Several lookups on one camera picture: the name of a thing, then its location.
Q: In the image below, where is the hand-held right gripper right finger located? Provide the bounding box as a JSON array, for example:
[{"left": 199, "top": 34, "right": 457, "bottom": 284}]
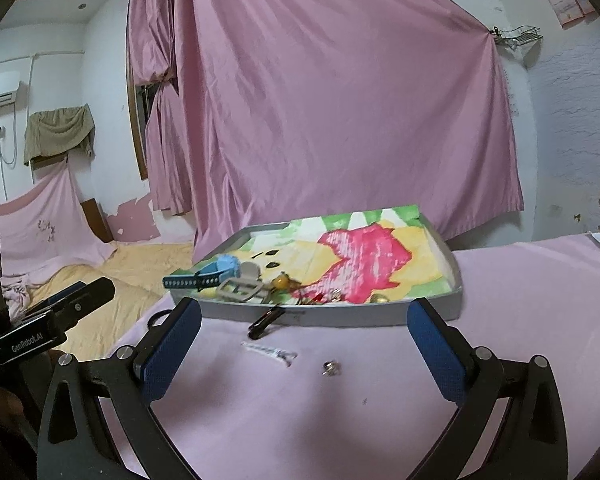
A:
[{"left": 405, "top": 298, "right": 570, "bottom": 480}]

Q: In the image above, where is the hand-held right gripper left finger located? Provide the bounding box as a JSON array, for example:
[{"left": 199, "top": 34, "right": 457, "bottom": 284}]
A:
[{"left": 36, "top": 298, "right": 204, "bottom": 480}]

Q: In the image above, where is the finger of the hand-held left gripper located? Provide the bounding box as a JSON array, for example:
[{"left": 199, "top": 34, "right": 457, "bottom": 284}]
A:
[
  {"left": 50, "top": 276, "right": 117, "bottom": 332},
  {"left": 27, "top": 280, "right": 89, "bottom": 320}
]

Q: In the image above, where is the black hair tie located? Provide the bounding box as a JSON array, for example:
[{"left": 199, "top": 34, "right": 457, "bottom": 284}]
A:
[{"left": 147, "top": 309, "right": 174, "bottom": 332}]

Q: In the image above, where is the grey tray box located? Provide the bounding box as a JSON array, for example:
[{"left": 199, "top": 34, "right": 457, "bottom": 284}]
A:
[{"left": 192, "top": 203, "right": 464, "bottom": 329}]

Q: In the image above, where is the white hair clip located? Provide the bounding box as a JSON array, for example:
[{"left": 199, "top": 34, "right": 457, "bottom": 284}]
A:
[{"left": 240, "top": 340, "right": 298, "bottom": 368}]

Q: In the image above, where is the blue watch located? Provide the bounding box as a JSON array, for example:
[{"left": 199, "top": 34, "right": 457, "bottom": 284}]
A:
[{"left": 162, "top": 253, "right": 242, "bottom": 291}]

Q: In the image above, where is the crumpled pink cloth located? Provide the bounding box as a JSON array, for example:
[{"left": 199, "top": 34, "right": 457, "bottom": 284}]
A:
[{"left": 0, "top": 271, "right": 34, "bottom": 322}]

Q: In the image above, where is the yellow bed blanket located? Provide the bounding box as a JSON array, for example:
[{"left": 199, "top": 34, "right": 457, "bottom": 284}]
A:
[{"left": 10, "top": 241, "right": 197, "bottom": 362}]

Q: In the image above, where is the pink embroidered sheet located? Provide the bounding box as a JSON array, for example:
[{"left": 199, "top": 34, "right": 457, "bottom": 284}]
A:
[{"left": 0, "top": 164, "right": 119, "bottom": 282}]

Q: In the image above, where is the wooden headboard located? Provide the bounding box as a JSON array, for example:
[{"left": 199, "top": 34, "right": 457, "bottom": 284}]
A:
[{"left": 81, "top": 198, "right": 115, "bottom": 244}]

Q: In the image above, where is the colourful printed towel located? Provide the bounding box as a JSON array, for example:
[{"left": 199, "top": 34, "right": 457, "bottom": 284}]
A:
[{"left": 214, "top": 204, "right": 455, "bottom": 307}]

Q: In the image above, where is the pink tablecloth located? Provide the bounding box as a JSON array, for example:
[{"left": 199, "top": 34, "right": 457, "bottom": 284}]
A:
[{"left": 97, "top": 232, "right": 600, "bottom": 480}]

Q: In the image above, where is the olive hanging cloth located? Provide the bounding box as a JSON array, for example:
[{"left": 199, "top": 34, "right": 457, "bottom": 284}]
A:
[{"left": 23, "top": 103, "right": 96, "bottom": 166}]

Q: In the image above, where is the pink window curtain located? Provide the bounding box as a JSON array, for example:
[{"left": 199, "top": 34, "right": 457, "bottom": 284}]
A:
[{"left": 124, "top": 0, "right": 197, "bottom": 214}]

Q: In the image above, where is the large pink backdrop curtain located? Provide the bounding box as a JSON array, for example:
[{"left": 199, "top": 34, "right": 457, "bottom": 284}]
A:
[{"left": 172, "top": 0, "right": 525, "bottom": 265}]

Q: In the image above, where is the wall socket with cable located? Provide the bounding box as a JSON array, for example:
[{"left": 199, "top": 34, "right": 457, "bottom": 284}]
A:
[{"left": 0, "top": 126, "right": 21, "bottom": 166}]

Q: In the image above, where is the wooden window frame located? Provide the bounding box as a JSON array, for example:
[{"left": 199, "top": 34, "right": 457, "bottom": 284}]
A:
[{"left": 125, "top": 15, "right": 149, "bottom": 181}]

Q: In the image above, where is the wire wall rack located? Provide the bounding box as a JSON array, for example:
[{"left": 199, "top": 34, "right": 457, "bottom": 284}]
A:
[{"left": 489, "top": 24, "right": 544, "bottom": 52}]

